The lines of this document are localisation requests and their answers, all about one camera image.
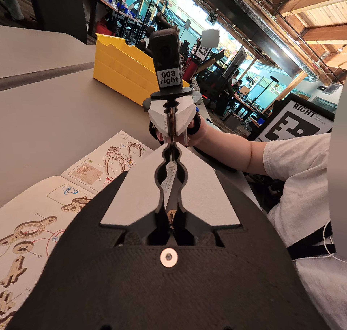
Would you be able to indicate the yellow storage bin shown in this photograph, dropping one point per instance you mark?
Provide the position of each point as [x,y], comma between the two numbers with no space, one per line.
[122,72]

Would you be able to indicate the cluttered background workbench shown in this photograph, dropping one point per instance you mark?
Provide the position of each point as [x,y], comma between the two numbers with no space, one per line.
[113,5]

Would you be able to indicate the person's right hand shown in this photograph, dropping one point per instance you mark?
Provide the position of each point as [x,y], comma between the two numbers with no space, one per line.
[202,136]

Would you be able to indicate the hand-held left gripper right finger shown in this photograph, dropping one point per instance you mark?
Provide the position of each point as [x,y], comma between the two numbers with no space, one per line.
[208,192]

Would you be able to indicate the wall vent grille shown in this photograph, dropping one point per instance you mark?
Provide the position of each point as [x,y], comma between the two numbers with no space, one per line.
[332,88]

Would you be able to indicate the tilted display panel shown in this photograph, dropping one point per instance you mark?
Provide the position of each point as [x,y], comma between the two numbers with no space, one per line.
[237,60]

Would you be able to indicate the small marker sign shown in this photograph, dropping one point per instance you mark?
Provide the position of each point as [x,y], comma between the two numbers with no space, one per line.
[202,52]

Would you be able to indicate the illustrated instruction booklet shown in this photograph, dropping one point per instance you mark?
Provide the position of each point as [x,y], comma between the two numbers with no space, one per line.
[27,189]

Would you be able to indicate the silver ventilation duct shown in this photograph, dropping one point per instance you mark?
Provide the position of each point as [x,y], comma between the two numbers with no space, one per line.
[306,70]

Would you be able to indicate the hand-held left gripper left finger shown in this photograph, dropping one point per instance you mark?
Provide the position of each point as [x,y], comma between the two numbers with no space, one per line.
[132,192]

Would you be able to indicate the black partition panel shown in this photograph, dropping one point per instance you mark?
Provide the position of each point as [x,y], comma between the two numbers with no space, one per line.
[59,10]

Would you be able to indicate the person's right forearm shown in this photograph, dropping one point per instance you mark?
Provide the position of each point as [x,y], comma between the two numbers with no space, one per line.
[235,156]

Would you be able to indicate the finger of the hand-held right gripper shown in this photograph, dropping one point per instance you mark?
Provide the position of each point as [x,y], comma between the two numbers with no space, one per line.
[157,116]
[185,116]

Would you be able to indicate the black floor lamp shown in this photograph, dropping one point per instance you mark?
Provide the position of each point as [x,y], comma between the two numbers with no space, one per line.
[274,78]

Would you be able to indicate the red container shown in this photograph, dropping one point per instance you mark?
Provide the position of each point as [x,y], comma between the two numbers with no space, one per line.
[191,64]

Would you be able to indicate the black white marker sign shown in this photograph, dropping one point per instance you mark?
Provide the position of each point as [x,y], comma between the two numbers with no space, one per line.
[292,124]

